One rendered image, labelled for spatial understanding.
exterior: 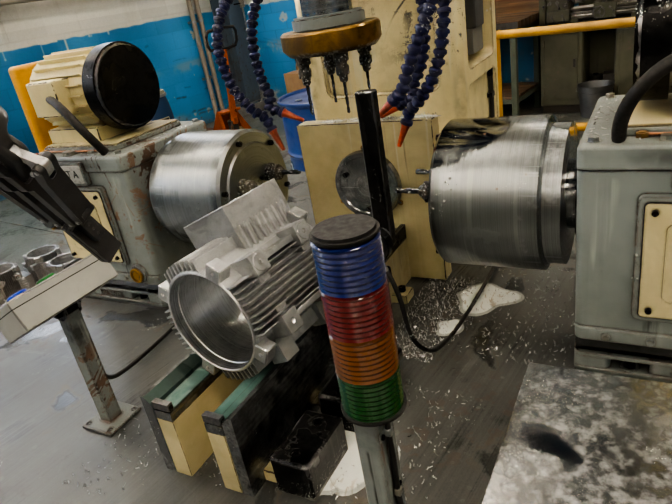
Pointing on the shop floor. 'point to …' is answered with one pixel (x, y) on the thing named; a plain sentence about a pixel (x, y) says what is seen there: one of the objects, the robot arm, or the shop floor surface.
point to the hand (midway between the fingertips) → (93, 236)
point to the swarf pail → (590, 90)
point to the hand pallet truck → (229, 118)
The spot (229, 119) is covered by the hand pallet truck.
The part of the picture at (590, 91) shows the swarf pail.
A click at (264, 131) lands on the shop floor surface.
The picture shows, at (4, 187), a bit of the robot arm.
